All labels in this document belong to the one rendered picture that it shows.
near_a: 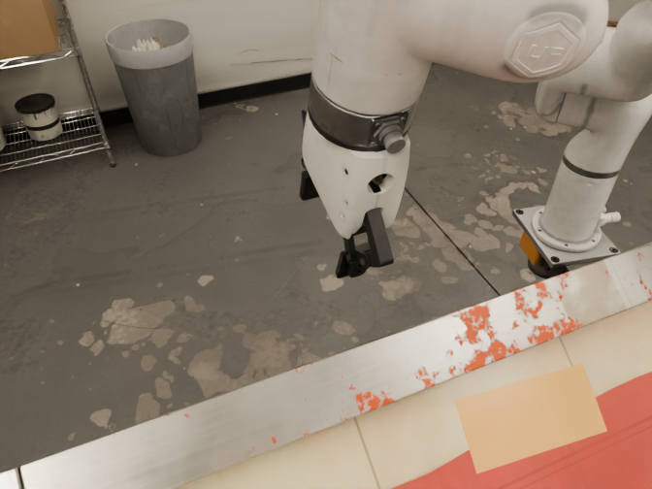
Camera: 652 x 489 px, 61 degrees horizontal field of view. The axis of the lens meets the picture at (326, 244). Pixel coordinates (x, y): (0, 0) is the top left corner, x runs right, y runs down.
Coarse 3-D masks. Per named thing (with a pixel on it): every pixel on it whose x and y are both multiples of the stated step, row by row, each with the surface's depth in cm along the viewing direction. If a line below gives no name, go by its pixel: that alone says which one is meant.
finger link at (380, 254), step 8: (376, 208) 42; (368, 216) 42; (376, 216) 42; (368, 224) 42; (376, 224) 42; (368, 232) 43; (376, 232) 42; (384, 232) 42; (376, 240) 42; (384, 240) 42; (376, 248) 42; (384, 248) 42; (376, 256) 42; (384, 256) 42; (392, 256) 42; (376, 264) 43; (384, 264) 42
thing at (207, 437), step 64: (640, 256) 40; (448, 320) 35; (512, 320) 36; (576, 320) 37; (256, 384) 31; (320, 384) 32; (384, 384) 33; (128, 448) 29; (192, 448) 30; (256, 448) 30
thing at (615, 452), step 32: (640, 384) 40; (608, 416) 39; (640, 416) 40; (576, 448) 38; (608, 448) 38; (640, 448) 39; (512, 480) 36; (544, 480) 37; (576, 480) 37; (608, 480) 38; (640, 480) 38
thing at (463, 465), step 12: (468, 456) 36; (444, 468) 36; (456, 468) 36; (468, 468) 36; (420, 480) 35; (432, 480) 35; (444, 480) 35; (456, 480) 36; (468, 480) 36; (480, 480) 36
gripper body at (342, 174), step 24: (312, 120) 38; (312, 144) 44; (336, 144) 38; (408, 144) 38; (312, 168) 46; (336, 168) 40; (360, 168) 38; (384, 168) 38; (336, 192) 42; (360, 192) 40; (384, 192) 40; (336, 216) 44; (360, 216) 42; (384, 216) 43
